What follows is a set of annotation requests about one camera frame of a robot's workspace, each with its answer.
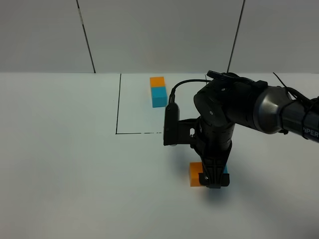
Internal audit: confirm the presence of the black cable tie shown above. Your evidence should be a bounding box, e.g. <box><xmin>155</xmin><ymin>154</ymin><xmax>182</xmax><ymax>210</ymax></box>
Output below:
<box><xmin>273</xmin><ymin>72</ymin><xmax>319</xmax><ymax>110</ymax></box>

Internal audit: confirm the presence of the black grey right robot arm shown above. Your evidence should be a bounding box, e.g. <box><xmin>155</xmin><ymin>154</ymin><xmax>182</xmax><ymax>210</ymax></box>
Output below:
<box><xmin>193</xmin><ymin>71</ymin><xmax>319</xmax><ymax>188</ymax></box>

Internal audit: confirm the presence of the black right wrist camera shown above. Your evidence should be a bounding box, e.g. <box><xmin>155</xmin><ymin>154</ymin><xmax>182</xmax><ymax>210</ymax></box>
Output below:
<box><xmin>163</xmin><ymin>103</ymin><xmax>199</xmax><ymax>146</ymax></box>

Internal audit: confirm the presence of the orange template cube block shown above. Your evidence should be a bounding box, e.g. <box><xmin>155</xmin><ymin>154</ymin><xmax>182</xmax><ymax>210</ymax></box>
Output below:
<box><xmin>150</xmin><ymin>77</ymin><xmax>165</xmax><ymax>88</ymax></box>

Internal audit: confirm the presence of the blue template cube block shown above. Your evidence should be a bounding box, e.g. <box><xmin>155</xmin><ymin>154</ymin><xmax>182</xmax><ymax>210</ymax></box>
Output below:
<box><xmin>151</xmin><ymin>86</ymin><xmax>167</xmax><ymax>108</ymax></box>

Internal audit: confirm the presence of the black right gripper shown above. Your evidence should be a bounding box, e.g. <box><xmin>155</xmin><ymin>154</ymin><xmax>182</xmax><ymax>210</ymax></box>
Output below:
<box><xmin>191</xmin><ymin>119</ymin><xmax>235</xmax><ymax>187</ymax></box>

